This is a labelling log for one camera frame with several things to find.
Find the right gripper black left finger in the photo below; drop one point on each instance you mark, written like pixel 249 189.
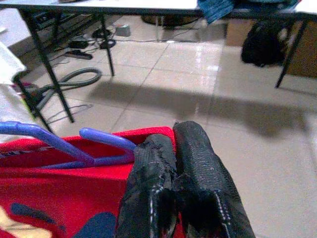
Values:
pixel 148 173

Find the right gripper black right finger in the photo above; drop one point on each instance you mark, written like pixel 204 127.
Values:
pixel 203 178

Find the purple plastic clothes hanger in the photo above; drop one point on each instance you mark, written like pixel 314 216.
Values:
pixel 106 139

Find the red printed t-shirt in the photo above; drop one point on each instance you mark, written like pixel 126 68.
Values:
pixel 62 188

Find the black floor power strip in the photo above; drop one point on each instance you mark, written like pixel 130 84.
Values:
pixel 79 55

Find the black backpack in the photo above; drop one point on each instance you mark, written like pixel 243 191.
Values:
pixel 262 47

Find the small grey green box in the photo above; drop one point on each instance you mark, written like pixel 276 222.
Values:
pixel 122 31

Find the black floor power brick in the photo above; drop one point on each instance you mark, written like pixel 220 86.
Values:
pixel 78 44

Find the brown round base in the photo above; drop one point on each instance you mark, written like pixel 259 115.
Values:
pixel 168 21

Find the hung white t-shirt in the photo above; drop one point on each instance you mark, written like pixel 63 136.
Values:
pixel 10 106

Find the brown cardboard box under table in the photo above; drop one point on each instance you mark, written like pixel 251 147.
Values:
pixel 304 54

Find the blue denim jeans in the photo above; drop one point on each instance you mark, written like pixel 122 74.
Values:
pixel 215 11

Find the grey table black legs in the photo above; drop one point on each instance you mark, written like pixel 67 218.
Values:
pixel 99 5

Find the loose white t-shirt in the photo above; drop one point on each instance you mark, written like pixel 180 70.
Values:
pixel 307 6

